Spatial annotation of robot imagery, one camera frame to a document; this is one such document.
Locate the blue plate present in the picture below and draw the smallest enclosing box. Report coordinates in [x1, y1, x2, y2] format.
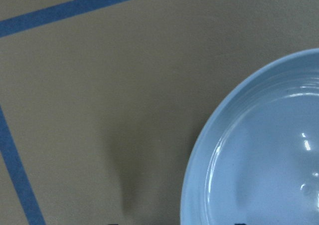
[180, 49, 319, 225]

